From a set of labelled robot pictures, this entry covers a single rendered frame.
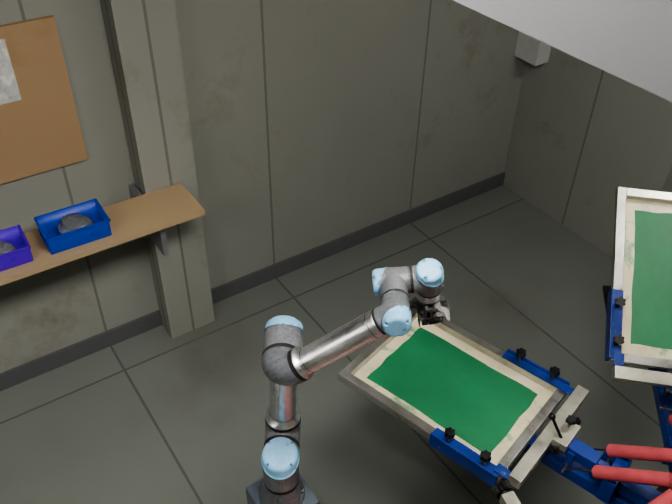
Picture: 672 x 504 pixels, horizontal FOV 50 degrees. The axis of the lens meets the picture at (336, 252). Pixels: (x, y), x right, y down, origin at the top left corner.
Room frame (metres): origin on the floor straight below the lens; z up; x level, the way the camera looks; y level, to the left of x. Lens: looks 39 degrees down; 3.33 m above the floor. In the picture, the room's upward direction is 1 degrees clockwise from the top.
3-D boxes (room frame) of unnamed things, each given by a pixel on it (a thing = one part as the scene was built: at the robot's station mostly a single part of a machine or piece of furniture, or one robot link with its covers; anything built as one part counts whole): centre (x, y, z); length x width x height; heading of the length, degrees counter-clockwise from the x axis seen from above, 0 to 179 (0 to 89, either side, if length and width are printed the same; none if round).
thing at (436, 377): (1.94, -0.62, 1.05); 1.08 x 0.61 x 0.23; 50
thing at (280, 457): (1.35, 0.16, 1.37); 0.13 x 0.12 x 0.14; 1
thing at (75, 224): (2.81, 1.29, 1.18); 0.32 x 0.22 x 0.10; 125
